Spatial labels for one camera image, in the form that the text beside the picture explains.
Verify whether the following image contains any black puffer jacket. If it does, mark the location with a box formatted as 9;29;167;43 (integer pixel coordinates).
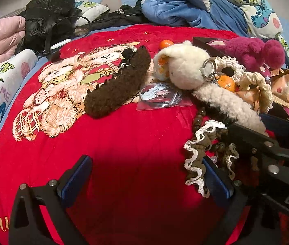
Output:
14;0;81;55

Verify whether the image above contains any blue monster print duvet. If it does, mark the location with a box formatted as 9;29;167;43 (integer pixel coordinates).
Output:
141;0;289;60

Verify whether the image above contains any brown white lace scrunchie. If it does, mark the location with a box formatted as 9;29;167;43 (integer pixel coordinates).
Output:
184;119;239;198

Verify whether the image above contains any small tangerine far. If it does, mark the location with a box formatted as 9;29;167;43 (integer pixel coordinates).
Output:
159;40;174;50

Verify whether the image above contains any orange tangerine near scrunchie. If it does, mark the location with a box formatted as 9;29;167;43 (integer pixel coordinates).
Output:
217;75;236;92

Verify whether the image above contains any brown fluffy hair claw clip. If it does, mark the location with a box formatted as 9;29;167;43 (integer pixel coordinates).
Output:
84;46;151;118

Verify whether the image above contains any magenta plush bear toy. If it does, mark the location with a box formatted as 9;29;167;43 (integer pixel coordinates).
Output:
208;37;285;76

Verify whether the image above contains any cream crochet scrunchie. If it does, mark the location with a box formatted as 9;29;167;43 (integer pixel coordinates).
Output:
213;56;274;113

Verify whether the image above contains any tan triangular snack packet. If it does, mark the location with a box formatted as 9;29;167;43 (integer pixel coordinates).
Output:
270;69;289;108

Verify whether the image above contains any white monster print pillow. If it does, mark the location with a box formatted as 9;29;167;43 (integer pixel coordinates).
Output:
75;1;110;27

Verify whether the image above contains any orange triangular snack packet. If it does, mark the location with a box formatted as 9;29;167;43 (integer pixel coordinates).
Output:
235;87;260;112

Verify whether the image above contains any white plush keychain toy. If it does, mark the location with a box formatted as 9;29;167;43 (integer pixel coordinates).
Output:
153;40;214;90

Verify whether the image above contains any brown bead bracelet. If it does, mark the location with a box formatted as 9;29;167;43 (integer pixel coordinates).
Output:
192;106;227;156

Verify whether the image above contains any black clothes pile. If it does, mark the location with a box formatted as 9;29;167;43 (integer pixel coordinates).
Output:
76;0;150;32

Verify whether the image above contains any black shallow cardboard box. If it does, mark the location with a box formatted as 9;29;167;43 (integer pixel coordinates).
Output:
192;37;225;57

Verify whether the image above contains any red embroidered bear blanket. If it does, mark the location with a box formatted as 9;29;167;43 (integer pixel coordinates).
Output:
0;24;289;245

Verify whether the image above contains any pink quilted jacket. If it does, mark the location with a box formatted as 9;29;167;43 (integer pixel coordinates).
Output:
0;16;25;63

